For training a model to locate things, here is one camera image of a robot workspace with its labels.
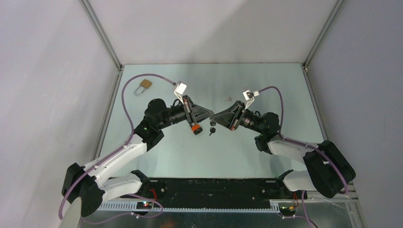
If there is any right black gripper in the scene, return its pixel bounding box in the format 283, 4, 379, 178
210, 101, 264, 134

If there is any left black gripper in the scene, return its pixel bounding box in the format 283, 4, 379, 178
157, 95, 214, 130

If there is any orange black padlock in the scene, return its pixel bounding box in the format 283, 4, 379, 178
191, 124, 203, 135

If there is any black headed key bunch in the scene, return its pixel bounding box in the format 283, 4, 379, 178
209, 121, 216, 136

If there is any brass padlock long shackle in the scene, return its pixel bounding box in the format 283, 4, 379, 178
134, 79, 153, 96

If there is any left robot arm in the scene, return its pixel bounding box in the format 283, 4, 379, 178
62, 95, 214, 218

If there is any left controller board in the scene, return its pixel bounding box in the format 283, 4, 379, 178
136, 201, 153, 209

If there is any controller board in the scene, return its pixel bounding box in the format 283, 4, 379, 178
136, 201, 153, 209
279, 206, 296, 219

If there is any right controller board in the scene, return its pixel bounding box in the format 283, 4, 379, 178
279, 206, 296, 219

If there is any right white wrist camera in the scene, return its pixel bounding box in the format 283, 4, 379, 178
242, 90, 259, 109

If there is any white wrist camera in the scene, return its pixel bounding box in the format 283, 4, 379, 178
242, 90, 259, 109
174, 81, 187, 104

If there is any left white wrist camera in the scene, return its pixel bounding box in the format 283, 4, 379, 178
174, 81, 187, 104

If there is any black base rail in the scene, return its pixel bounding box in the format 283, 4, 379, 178
137, 178, 307, 209

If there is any right aluminium frame post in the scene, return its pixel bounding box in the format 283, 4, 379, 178
303, 0, 346, 68

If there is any aluminium frame post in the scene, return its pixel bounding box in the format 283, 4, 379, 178
79, 0, 123, 71
303, 0, 346, 68

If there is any left aluminium frame post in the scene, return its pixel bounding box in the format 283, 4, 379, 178
79, 0, 123, 71

